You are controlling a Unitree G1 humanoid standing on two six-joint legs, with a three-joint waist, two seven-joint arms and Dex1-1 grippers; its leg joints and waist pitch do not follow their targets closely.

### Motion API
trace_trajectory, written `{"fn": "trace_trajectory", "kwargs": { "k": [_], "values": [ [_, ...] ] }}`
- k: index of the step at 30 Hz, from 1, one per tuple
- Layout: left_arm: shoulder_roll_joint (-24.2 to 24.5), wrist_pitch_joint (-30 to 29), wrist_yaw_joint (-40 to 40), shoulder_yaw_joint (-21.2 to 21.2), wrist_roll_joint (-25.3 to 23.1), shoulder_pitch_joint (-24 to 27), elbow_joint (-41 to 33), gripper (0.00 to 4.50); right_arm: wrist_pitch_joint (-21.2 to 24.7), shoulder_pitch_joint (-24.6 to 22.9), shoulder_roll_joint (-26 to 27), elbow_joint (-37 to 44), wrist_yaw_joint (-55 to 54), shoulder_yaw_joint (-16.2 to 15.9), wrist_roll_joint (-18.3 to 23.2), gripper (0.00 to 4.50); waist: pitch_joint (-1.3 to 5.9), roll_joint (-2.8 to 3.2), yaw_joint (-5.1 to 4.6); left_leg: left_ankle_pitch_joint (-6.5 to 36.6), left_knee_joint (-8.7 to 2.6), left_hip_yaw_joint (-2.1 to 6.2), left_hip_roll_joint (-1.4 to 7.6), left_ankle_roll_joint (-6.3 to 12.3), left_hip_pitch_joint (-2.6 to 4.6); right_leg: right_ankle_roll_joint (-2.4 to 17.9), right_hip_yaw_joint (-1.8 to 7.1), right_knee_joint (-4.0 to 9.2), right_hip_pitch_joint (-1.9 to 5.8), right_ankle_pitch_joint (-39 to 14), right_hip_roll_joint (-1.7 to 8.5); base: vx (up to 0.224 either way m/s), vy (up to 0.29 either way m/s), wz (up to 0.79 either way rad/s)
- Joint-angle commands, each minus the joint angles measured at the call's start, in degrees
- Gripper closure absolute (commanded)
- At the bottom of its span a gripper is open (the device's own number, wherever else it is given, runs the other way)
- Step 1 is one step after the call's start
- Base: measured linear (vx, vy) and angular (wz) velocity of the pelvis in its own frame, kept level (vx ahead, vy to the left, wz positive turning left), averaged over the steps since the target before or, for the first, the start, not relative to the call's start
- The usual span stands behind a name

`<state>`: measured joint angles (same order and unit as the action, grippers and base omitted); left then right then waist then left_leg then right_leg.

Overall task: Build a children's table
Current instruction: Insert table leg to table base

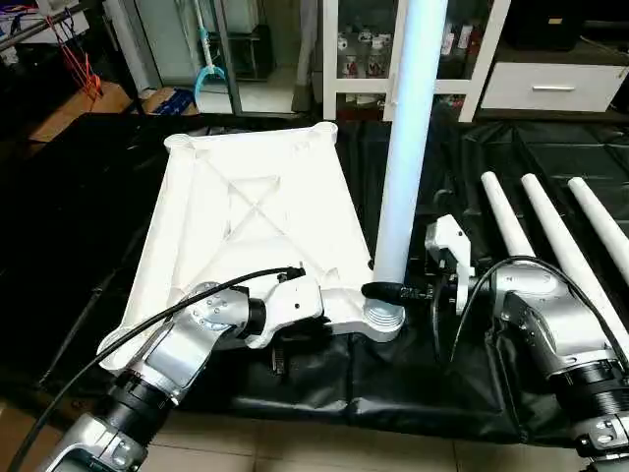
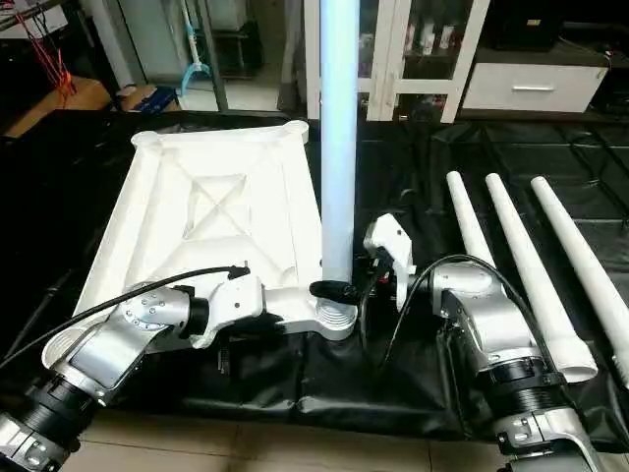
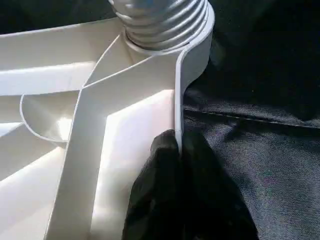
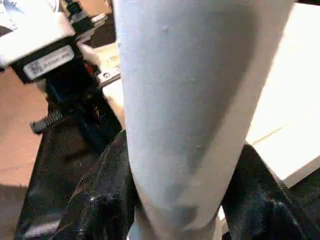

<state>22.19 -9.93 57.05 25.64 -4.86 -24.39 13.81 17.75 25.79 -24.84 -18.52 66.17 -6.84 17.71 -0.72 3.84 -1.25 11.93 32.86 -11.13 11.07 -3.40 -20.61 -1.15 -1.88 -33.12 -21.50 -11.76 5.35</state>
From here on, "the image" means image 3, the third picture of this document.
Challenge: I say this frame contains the black work mat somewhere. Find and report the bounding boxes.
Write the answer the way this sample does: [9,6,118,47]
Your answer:
[0,0,320,240]

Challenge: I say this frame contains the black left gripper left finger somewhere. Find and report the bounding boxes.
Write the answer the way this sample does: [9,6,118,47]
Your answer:
[122,129,184,240]

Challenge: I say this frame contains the white plastic table top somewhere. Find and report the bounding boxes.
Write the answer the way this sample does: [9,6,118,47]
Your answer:
[0,10,216,240]

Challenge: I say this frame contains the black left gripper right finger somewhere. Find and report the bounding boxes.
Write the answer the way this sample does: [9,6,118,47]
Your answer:
[180,131,260,240]

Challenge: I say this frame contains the white plastic table leg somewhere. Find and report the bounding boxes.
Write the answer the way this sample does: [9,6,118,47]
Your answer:
[107,0,210,52]

